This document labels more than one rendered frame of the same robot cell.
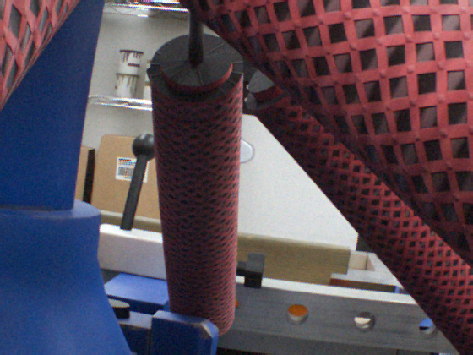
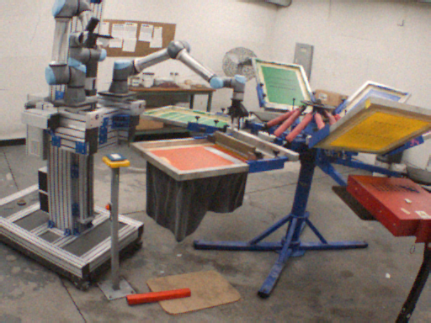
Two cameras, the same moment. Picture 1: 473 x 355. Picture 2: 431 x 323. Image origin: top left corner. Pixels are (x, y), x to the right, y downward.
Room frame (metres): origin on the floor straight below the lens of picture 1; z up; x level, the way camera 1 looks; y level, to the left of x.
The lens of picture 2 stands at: (3.03, 1.79, 1.68)
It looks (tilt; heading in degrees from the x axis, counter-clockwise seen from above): 17 degrees down; 226
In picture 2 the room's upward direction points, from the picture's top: 7 degrees clockwise
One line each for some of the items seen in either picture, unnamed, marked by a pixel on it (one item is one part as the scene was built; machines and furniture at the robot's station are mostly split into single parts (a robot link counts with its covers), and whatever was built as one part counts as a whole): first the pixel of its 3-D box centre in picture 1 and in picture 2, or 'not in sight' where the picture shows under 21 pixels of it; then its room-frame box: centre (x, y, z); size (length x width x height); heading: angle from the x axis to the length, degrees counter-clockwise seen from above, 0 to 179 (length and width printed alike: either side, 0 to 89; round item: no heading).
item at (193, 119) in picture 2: not in sight; (210, 112); (0.76, -0.71, 1.05); 1.08 x 0.61 x 0.23; 116
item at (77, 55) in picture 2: not in sight; (77, 55); (2.26, -0.16, 1.55); 0.11 x 0.08 x 0.11; 1
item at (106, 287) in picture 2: not in sight; (114, 230); (1.97, -0.13, 0.48); 0.22 x 0.22 x 0.96; 86
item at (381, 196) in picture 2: not in sight; (404, 204); (1.16, 1.28, 1.06); 0.61 x 0.46 x 0.12; 56
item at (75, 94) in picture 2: not in sight; (75, 92); (2.15, -0.43, 1.31); 0.15 x 0.15 x 0.10
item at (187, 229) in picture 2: not in sight; (215, 203); (1.48, 0.23, 0.74); 0.46 x 0.04 x 0.42; 176
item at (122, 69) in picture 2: not in sight; (121, 69); (1.70, -0.65, 1.42); 0.13 x 0.12 x 0.14; 28
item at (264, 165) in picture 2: not in sight; (265, 164); (1.19, 0.32, 0.97); 0.30 x 0.05 x 0.07; 176
